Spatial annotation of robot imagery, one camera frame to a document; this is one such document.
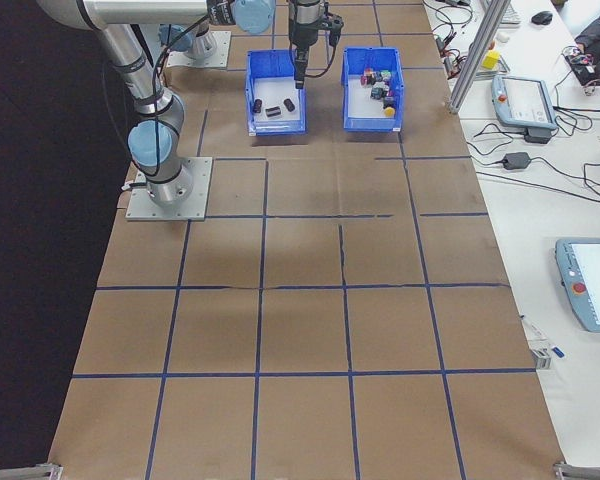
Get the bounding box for blue battery storage bin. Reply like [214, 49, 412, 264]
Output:
[243, 48, 309, 139]

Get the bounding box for blue push-button storage bin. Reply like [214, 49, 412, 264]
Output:
[340, 46, 406, 134]

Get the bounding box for black pendant connector box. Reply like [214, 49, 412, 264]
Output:
[523, 127, 554, 146]

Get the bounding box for small grey box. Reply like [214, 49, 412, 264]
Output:
[529, 347, 554, 372]

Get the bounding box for black cylindrical capacitors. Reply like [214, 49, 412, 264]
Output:
[253, 77, 301, 124]

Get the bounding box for pile of push-button switches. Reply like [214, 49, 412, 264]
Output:
[347, 74, 399, 121]

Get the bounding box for white keyboard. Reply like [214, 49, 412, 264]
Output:
[497, 0, 524, 26]

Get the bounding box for grey blue teach pendant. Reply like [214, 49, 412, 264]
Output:
[489, 73, 562, 132]
[553, 237, 600, 334]

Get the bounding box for black power adapter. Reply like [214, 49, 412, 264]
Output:
[502, 152, 533, 171]

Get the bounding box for small electronics circuit board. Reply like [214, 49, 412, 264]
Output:
[562, 45, 600, 71]

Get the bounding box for white pen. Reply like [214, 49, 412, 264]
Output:
[519, 313, 545, 346]

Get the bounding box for aluminium profile bar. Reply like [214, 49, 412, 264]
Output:
[0, 462, 63, 480]
[552, 462, 600, 480]

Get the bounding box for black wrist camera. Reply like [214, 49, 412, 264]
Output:
[326, 10, 345, 47]

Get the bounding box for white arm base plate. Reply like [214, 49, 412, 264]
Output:
[124, 156, 215, 222]
[165, 30, 232, 70]

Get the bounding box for black arm strap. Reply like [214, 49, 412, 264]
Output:
[205, 0, 237, 26]

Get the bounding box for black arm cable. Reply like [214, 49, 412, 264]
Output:
[102, 14, 345, 194]

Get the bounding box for aluminium profile post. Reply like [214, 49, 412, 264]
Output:
[447, 0, 512, 115]

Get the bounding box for black adapter cable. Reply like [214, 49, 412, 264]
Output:
[465, 121, 514, 169]

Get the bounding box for black frame cover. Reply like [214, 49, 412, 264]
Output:
[0, 0, 169, 469]

